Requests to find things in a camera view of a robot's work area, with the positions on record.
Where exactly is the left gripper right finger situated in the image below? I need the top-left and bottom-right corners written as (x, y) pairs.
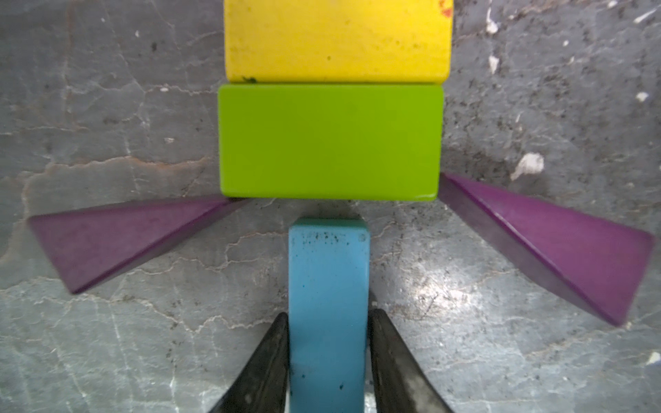
top-left (368, 309), bottom-right (453, 413)

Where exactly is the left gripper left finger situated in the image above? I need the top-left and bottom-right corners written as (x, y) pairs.
top-left (210, 313), bottom-right (289, 413)

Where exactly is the light blue block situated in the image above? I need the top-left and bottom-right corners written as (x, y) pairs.
top-left (288, 219), bottom-right (370, 412)

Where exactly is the purple wedge block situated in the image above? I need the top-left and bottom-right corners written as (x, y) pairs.
top-left (28, 194), bottom-right (247, 294)
top-left (438, 173), bottom-right (655, 326)

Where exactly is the green rectangular block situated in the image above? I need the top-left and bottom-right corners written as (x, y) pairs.
top-left (218, 84), bottom-right (444, 201)

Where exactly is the yellow rectangular block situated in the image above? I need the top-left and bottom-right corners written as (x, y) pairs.
top-left (224, 0), bottom-right (454, 84)

